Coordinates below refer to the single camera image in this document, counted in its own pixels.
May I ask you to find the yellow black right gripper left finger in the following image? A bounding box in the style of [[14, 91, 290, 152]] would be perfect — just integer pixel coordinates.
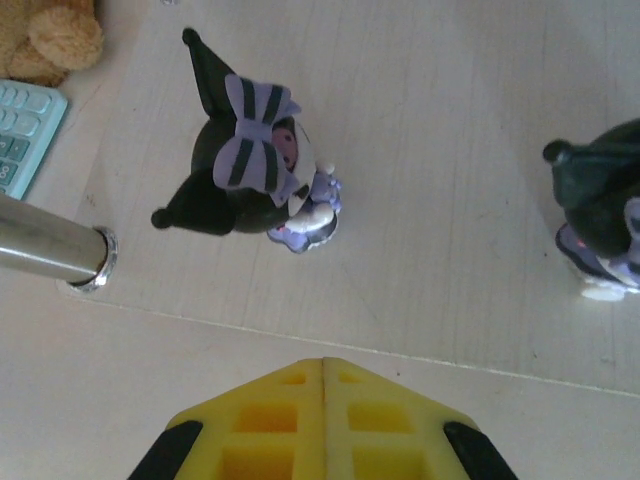
[[127, 357, 325, 480]]

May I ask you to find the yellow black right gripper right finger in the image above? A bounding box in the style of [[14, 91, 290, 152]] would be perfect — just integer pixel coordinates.
[[323, 357, 521, 480]]

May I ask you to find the black purple Kuromi figurine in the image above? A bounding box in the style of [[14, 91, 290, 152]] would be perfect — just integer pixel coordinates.
[[151, 27, 346, 255], [542, 118, 640, 302]]

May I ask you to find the teal calculator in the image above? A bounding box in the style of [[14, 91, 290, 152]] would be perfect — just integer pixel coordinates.
[[0, 78, 70, 200]]

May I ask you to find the brown plush toy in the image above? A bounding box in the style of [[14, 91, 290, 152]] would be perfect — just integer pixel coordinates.
[[0, 0, 105, 87]]

